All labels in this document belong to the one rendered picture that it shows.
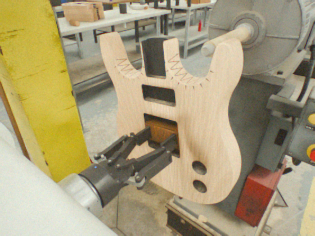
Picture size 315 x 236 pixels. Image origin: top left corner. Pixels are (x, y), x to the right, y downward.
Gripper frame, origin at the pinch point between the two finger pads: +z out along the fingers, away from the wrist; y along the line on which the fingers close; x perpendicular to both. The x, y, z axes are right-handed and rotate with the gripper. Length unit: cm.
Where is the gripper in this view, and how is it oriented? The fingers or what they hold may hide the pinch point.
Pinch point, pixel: (160, 136)
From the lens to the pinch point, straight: 51.2
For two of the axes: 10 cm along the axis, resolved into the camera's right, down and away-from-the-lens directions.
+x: -1.2, -8.8, -4.7
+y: 7.7, 2.1, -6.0
